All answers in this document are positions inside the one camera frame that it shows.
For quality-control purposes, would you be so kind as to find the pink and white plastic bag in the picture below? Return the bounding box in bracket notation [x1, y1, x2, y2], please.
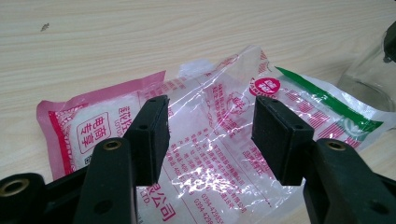
[35, 45, 396, 224]

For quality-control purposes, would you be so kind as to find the glass jar with black lid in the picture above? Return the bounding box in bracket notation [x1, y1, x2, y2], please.
[335, 21, 396, 113]

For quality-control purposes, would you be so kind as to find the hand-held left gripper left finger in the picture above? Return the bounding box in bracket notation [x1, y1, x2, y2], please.
[73, 94, 171, 224]

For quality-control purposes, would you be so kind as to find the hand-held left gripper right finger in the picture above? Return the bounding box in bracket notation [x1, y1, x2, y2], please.
[251, 95, 396, 224]

